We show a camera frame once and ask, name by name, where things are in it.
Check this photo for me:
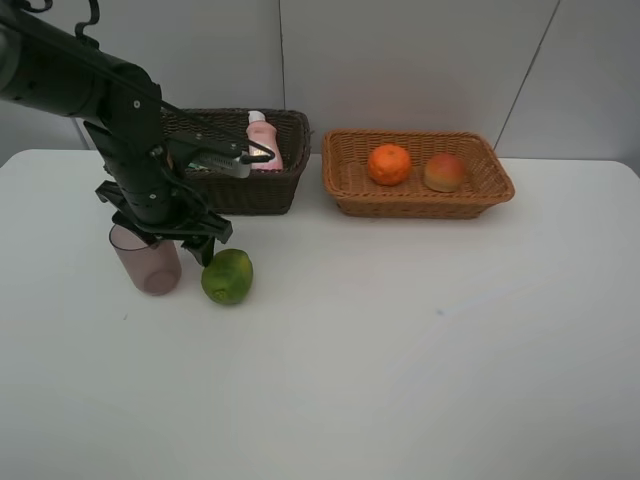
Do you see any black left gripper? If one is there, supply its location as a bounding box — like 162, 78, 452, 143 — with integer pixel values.
84, 118, 233, 268

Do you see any translucent purple plastic cup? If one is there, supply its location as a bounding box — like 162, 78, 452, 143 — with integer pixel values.
109, 225, 182, 296

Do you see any pink lotion bottle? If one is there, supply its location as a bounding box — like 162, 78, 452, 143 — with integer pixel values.
246, 110, 284, 171

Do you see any orange mandarin fruit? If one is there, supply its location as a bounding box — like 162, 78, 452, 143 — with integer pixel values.
367, 144, 412, 186

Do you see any red yellow peach fruit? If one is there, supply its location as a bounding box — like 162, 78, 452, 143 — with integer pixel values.
424, 153, 467, 193

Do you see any black pump soap bottle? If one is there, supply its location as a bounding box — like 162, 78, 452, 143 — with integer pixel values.
185, 162, 211, 177

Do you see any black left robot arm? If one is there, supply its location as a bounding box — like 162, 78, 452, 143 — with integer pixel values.
1, 1, 238, 266

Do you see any green lime fruit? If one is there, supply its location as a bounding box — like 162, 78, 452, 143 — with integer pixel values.
201, 249, 254, 306

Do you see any dark brown wicker basket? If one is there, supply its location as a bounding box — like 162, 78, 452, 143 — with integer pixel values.
161, 108, 311, 215

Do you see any orange wicker basket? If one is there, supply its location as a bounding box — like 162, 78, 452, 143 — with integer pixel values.
322, 129, 515, 220

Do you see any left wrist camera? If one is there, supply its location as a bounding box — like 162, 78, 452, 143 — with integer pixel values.
166, 132, 251, 179

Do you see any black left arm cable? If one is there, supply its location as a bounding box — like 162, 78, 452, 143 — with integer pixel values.
0, 0, 279, 221

